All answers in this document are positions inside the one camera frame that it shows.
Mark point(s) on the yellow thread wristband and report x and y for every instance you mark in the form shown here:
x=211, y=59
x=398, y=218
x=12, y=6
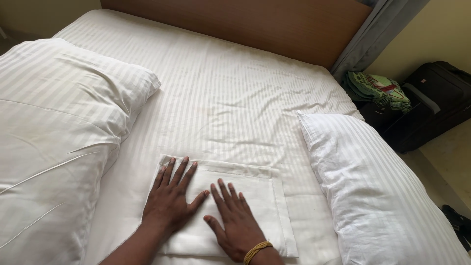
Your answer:
x=255, y=251

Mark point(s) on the white pillowcase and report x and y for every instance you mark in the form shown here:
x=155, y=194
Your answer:
x=257, y=206

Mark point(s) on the small white striped pillow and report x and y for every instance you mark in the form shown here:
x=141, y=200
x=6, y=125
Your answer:
x=371, y=198

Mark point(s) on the green patterned cloth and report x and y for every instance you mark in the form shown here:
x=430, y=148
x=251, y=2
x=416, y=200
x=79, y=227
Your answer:
x=375, y=90

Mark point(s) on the black sandal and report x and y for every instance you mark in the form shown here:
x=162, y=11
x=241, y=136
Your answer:
x=458, y=224

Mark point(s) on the brown wooden headboard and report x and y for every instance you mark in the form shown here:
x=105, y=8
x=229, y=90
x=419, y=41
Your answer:
x=257, y=25

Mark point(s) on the person's left hand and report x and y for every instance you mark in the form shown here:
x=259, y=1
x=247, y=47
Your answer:
x=168, y=204

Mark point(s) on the black suitcase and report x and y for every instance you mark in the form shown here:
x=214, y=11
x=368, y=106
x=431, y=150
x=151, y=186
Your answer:
x=430, y=106

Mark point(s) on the grey curtain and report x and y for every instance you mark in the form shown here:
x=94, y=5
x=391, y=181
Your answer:
x=371, y=33

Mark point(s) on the white striped bed sheet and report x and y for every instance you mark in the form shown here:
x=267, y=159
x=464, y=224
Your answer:
x=220, y=95

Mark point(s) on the large white striped pillow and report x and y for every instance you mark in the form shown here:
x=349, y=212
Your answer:
x=55, y=147

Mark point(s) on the person's right hand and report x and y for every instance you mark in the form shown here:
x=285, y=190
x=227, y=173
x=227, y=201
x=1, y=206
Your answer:
x=238, y=228

